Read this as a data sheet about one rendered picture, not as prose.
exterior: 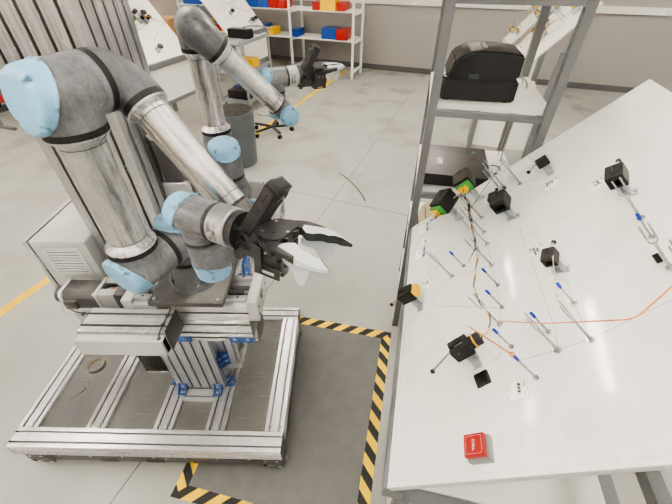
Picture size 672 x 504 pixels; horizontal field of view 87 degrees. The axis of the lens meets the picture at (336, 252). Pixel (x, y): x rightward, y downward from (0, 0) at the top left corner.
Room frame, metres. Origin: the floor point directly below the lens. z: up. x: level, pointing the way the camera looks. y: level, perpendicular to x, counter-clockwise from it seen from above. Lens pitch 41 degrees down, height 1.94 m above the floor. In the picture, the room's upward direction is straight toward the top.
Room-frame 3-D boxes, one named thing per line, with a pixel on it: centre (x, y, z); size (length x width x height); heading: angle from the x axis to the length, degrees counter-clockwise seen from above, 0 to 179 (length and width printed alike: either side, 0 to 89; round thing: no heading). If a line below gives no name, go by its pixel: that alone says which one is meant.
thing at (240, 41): (6.18, 1.42, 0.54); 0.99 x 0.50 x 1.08; 162
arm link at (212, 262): (0.57, 0.26, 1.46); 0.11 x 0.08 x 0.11; 153
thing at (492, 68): (1.65, -0.61, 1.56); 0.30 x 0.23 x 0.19; 79
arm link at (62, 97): (0.67, 0.50, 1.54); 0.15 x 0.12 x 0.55; 153
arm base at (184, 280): (0.79, 0.44, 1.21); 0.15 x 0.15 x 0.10
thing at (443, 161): (1.69, -0.61, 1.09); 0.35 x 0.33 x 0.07; 167
